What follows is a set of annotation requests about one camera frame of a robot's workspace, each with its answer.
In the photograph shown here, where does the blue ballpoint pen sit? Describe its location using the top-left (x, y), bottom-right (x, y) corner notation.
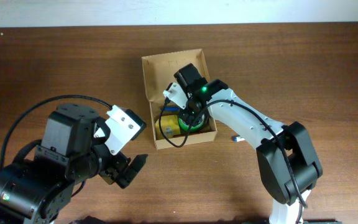
top-left (163, 107), bottom-right (180, 113)

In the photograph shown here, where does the green tape roll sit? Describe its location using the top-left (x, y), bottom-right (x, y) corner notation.
top-left (178, 115), bottom-right (205, 133)

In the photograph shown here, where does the yellow spiral notepad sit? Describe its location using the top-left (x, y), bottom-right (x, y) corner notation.
top-left (155, 114), bottom-right (181, 139)

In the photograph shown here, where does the brown cardboard box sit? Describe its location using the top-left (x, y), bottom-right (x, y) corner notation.
top-left (142, 49), bottom-right (218, 149)

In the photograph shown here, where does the blue white board marker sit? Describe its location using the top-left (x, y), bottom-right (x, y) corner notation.
top-left (233, 136), bottom-right (245, 142)

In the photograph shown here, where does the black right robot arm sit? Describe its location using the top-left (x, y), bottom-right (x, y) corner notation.
top-left (163, 63), bottom-right (323, 223)

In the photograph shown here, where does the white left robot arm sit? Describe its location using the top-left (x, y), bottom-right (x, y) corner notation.
top-left (0, 103), bottom-right (147, 223)

